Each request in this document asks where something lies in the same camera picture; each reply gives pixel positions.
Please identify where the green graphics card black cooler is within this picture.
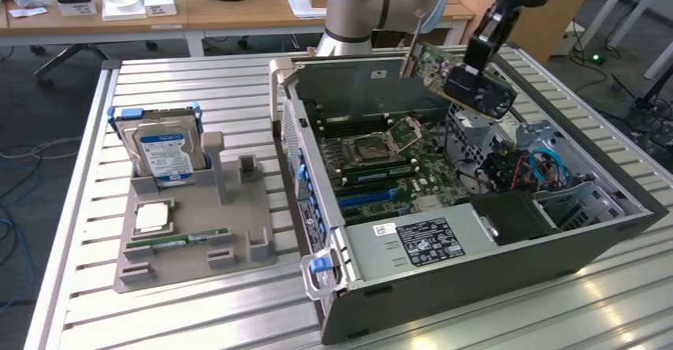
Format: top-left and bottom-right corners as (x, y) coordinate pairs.
(397, 10), (520, 121)

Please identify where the wooden cabinet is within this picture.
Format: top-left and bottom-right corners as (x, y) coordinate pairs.
(461, 0), (604, 64)

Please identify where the tall metal disk bay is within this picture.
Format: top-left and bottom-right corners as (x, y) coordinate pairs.
(447, 65), (523, 177)

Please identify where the metal socket cover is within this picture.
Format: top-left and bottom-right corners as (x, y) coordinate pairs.
(387, 115), (425, 155)

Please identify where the CPU socket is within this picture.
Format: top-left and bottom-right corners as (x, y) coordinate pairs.
(351, 132), (392, 166)

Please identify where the green motherboard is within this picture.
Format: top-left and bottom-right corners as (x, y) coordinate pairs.
(307, 101), (475, 225)

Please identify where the black floor stand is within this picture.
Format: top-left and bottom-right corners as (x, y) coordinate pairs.
(609, 50), (673, 146)

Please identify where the stack of white papers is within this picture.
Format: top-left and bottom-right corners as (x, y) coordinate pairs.
(284, 0), (332, 20)

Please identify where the long expansion slot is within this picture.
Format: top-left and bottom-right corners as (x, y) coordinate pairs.
(336, 192), (399, 206)
(336, 183), (404, 196)

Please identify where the black fan shroud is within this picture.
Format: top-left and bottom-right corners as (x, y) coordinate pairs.
(469, 190), (563, 248)

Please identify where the low metal disk bay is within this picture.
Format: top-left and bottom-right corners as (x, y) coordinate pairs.
(531, 180), (641, 233)

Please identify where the wooden office desk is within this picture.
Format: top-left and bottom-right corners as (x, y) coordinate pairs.
(0, 0), (192, 58)
(187, 0), (477, 58)

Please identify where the grey power supply unit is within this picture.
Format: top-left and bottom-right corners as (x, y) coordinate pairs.
(336, 203), (500, 285)

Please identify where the black back panel label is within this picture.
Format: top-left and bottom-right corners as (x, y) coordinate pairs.
(298, 201), (323, 248)

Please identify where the dark grey PC case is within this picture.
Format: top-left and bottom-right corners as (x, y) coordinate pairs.
(267, 48), (671, 346)

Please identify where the plain white box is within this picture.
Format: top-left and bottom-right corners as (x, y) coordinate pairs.
(143, 0), (178, 18)

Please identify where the hard disk with blue rails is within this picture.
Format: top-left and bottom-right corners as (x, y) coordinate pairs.
(104, 103), (206, 189)

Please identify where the silver CPU chip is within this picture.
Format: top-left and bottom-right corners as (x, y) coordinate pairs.
(134, 203), (172, 235)

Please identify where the green RAM stick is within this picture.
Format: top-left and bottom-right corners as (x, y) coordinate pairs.
(126, 228), (231, 249)

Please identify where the grey parts rack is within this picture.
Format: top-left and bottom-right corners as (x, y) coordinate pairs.
(112, 131), (279, 296)

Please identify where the white box with black top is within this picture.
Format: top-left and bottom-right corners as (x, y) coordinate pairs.
(52, 0), (98, 17)

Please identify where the black office chair base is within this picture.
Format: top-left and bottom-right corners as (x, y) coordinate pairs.
(32, 42), (112, 89)

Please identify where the small paper slip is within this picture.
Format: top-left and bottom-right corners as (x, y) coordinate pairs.
(7, 6), (50, 18)

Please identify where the red wire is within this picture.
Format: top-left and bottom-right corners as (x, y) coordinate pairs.
(513, 153), (533, 188)

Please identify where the blue wire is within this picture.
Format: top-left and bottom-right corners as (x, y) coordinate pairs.
(527, 147), (573, 193)

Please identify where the white table frame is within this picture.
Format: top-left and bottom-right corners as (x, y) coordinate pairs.
(577, 0), (673, 80)

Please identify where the grey floor cable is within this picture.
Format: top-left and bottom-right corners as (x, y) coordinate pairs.
(0, 136), (80, 161)

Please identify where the blue floor cable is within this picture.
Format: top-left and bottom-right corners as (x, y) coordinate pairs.
(0, 160), (42, 311)

